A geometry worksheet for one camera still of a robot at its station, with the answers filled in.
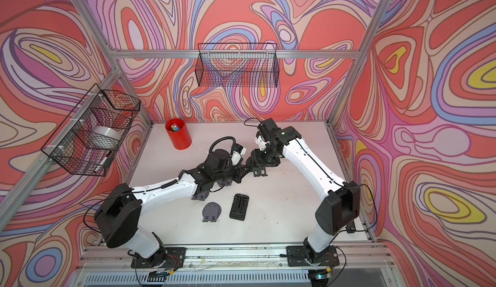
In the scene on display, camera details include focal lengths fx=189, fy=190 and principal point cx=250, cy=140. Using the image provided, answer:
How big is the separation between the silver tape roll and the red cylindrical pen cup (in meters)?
0.28

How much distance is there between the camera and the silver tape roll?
0.70 metres

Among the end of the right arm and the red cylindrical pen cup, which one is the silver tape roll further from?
the end of the right arm

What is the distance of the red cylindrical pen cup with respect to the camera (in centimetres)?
103
